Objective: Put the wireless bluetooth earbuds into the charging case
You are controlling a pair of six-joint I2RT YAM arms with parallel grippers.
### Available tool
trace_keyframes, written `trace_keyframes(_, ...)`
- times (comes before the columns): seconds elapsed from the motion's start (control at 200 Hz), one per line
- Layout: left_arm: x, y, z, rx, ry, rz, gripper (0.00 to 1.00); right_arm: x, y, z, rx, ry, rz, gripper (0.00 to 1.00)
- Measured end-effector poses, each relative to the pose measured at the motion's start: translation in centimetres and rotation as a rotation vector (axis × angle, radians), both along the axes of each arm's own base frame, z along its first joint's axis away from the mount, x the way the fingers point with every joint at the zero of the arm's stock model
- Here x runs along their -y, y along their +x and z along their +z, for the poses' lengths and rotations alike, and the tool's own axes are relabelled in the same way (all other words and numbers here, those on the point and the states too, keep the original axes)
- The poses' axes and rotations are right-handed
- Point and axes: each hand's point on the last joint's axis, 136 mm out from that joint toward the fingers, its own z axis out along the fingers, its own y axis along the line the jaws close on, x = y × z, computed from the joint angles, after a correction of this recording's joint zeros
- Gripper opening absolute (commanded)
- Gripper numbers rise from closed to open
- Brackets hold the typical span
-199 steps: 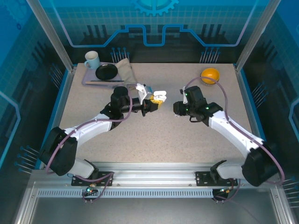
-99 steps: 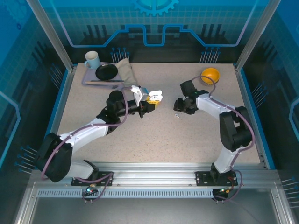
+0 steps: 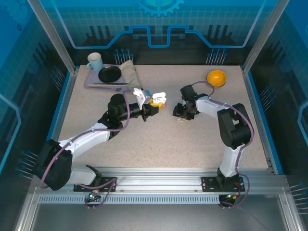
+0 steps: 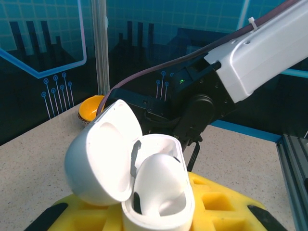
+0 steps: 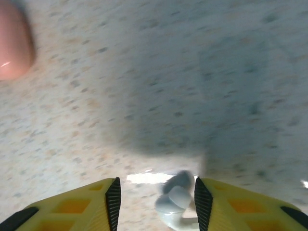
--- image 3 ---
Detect white earbud charging case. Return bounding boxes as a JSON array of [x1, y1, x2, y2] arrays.
[[151, 92, 167, 103]]

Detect wooden flat stick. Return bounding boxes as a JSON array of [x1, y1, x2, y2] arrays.
[[88, 83, 128, 88]]

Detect black round plate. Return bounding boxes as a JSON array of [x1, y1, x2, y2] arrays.
[[98, 65, 122, 83]]

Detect beige folded cloth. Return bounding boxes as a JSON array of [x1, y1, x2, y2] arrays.
[[119, 59, 143, 92]]

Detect lavender plastic tray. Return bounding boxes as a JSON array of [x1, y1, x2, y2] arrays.
[[84, 63, 132, 93]]

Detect woven round coaster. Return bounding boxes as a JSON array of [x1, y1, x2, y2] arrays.
[[208, 81, 226, 89]]

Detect orange bowl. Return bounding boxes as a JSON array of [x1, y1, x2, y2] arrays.
[[206, 69, 227, 87]]

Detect light blue mug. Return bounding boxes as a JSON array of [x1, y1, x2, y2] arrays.
[[86, 52, 104, 72]]

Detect blue table edge trim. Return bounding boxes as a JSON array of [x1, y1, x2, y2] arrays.
[[36, 71, 74, 175], [246, 69, 283, 175]]

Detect small LED connector board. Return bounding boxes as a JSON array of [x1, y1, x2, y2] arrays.
[[223, 192, 241, 201], [87, 190, 101, 201]]

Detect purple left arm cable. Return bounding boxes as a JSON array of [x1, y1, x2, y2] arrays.
[[39, 89, 138, 210]]

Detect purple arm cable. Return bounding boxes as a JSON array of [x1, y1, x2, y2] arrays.
[[39, 89, 138, 210], [190, 81, 255, 210]]

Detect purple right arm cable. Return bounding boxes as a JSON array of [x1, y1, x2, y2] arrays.
[[190, 81, 255, 210]]

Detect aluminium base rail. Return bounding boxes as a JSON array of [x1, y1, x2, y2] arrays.
[[32, 167, 287, 194]]

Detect black right mount plate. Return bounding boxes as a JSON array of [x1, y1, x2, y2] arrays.
[[201, 176, 246, 193]]

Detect black mount plate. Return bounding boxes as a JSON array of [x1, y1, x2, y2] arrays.
[[73, 177, 118, 193], [201, 176, 246, 193]]

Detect black left mount plate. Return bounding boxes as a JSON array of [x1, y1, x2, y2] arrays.
[[73, 177, 118, 193]]

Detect slotted grey cable duct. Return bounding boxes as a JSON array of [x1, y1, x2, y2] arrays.
[[38, 195, 221, 205]]

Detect aluminium frame post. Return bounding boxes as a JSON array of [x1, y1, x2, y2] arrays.
[[242, 0, 291, 76], [26, 0, 80, 76]]

